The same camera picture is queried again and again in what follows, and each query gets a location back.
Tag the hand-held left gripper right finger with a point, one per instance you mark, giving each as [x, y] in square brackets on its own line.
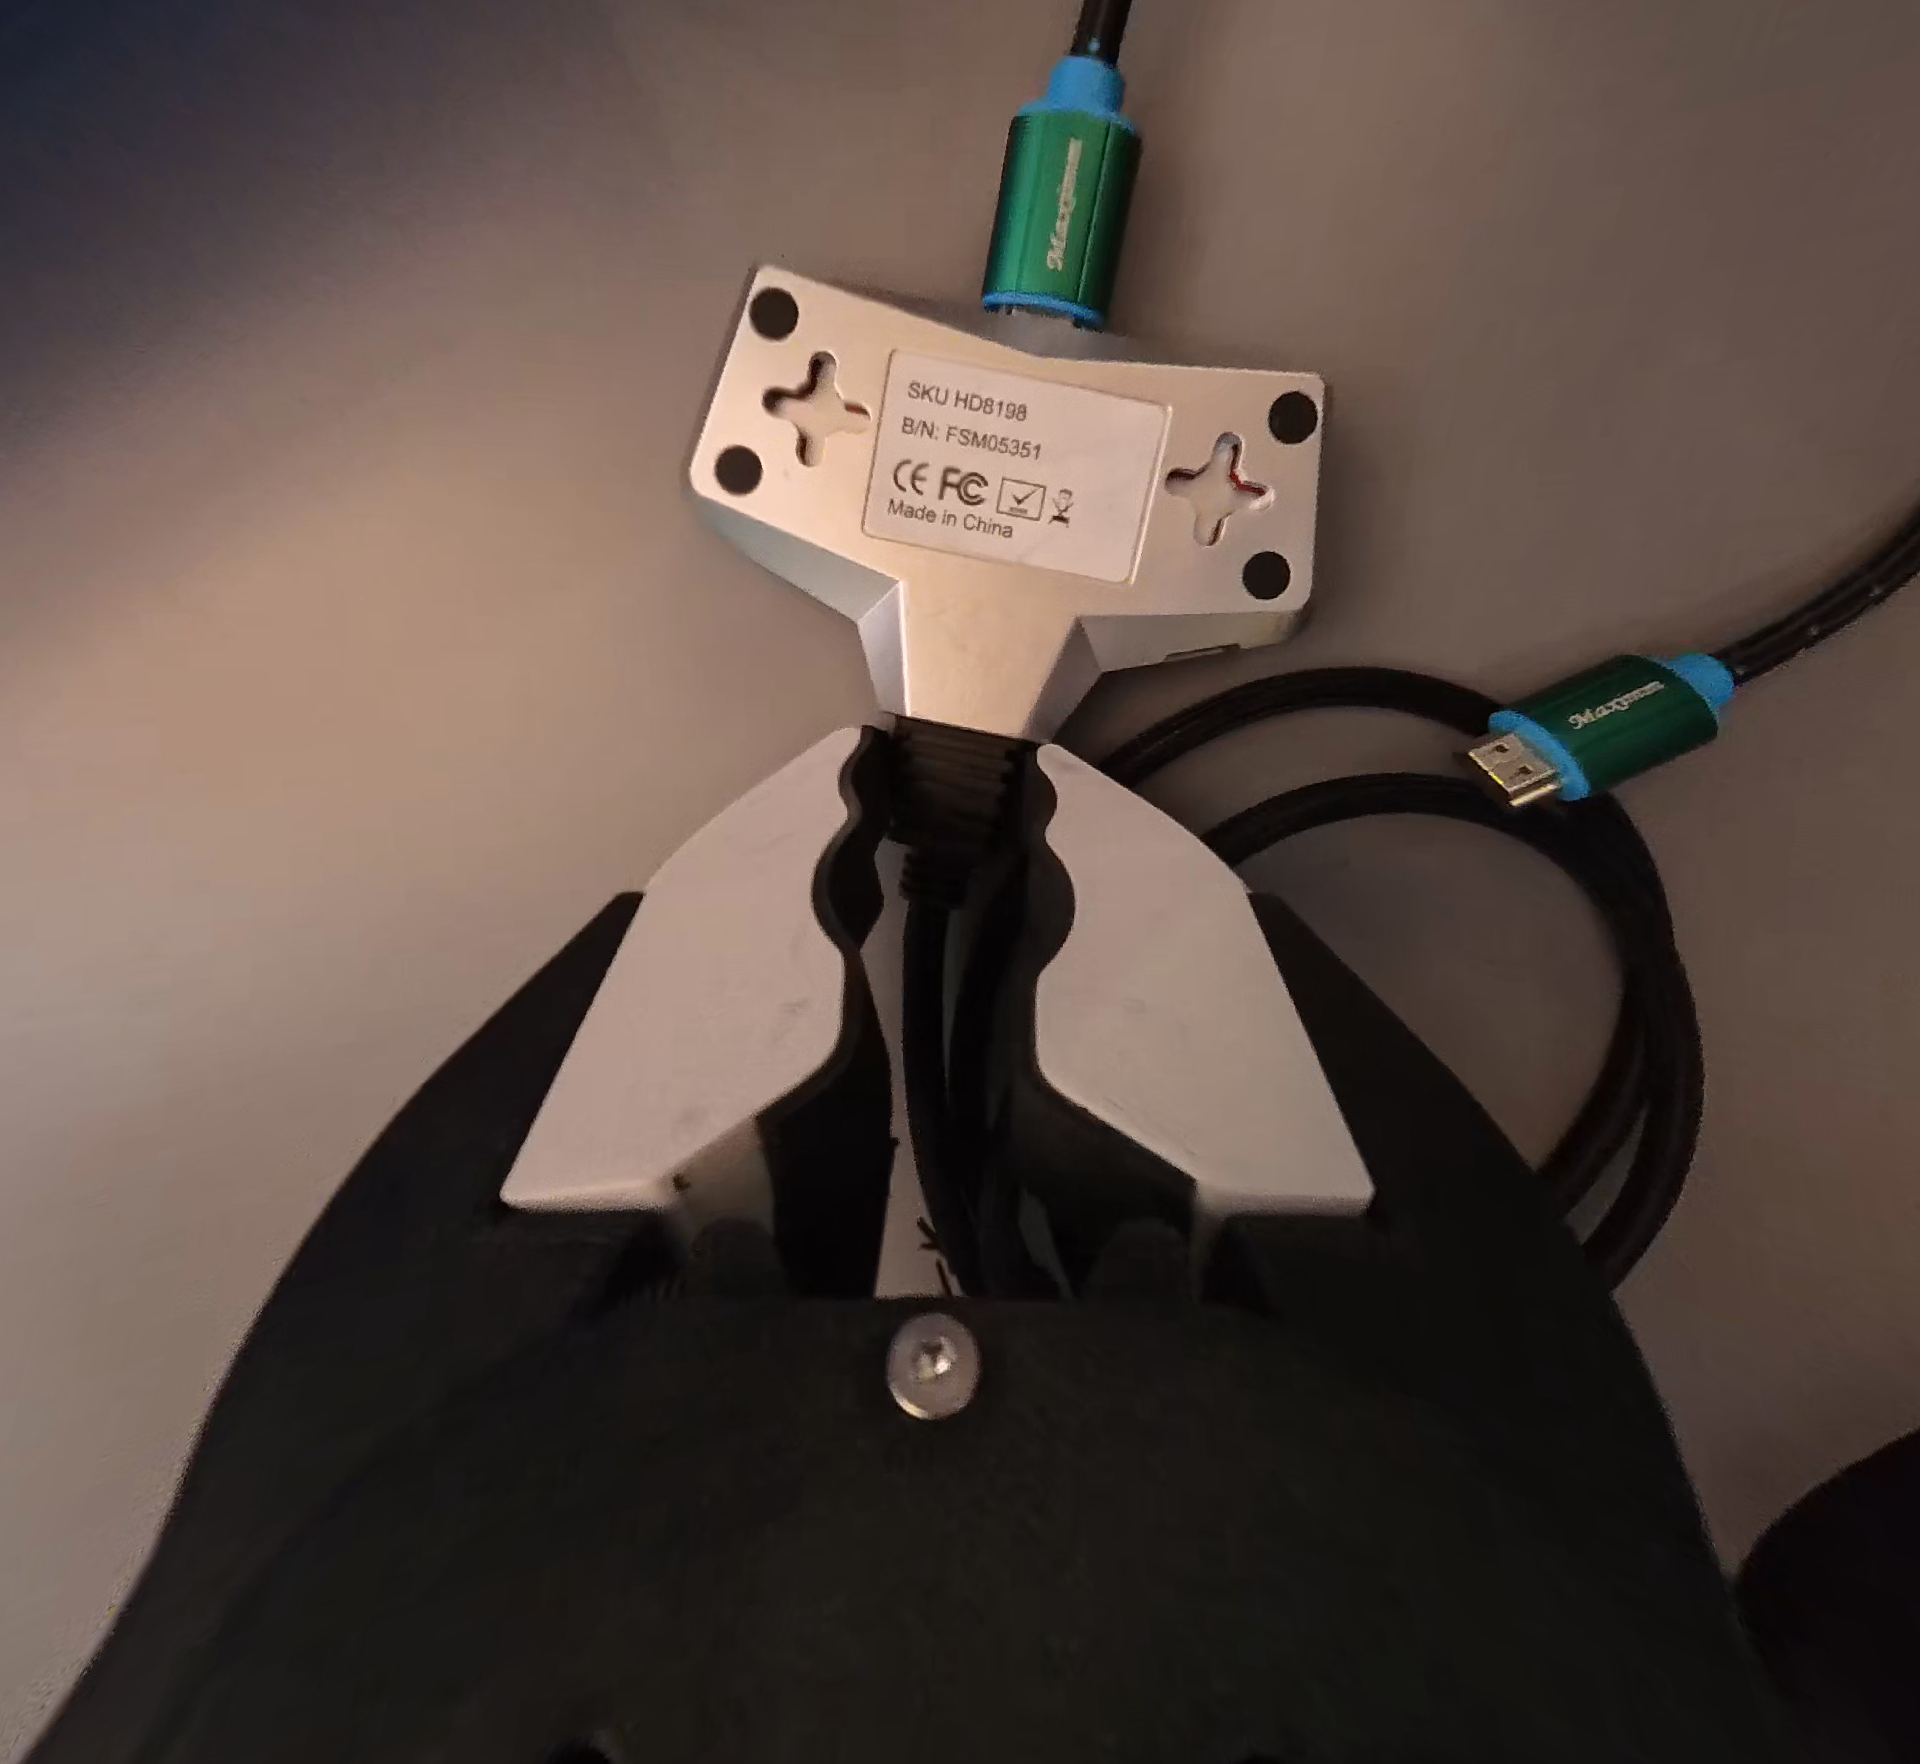
[1185, 1029]

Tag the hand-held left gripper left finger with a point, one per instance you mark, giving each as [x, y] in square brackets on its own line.
[709, 1018]

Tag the silver hdmi switch hub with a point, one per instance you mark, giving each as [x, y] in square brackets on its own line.
[961, 639]

